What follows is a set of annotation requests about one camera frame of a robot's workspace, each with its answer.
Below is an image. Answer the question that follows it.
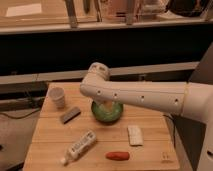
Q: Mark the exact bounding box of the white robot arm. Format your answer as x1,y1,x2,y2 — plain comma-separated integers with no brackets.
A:
80,62,213,171

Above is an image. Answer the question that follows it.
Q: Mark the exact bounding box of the orange plastic carrot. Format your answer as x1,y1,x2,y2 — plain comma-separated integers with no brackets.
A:
105,152,130,161

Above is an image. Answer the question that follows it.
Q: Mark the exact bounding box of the black floor cable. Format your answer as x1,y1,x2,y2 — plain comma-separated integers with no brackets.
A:
0,108,42,120

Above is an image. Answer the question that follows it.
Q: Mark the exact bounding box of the white tube bottle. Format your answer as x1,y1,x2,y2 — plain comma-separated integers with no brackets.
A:
60,131,97,166

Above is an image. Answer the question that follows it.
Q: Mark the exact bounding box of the green bowl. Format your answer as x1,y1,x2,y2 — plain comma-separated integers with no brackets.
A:
91,102,123,123

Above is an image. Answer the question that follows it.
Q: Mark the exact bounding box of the white paper sheet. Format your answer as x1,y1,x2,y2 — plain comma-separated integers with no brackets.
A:
6,3,42,17

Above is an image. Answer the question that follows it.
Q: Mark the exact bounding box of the white sponge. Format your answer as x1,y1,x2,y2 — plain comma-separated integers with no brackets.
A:
127,125,143,146

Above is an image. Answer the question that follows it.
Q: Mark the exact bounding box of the white paper cup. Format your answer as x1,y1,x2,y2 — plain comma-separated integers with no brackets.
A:
48,87,65,109

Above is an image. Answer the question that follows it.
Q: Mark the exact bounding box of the grey whiteboard eraser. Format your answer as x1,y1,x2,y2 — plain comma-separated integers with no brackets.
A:
60,107,81,124

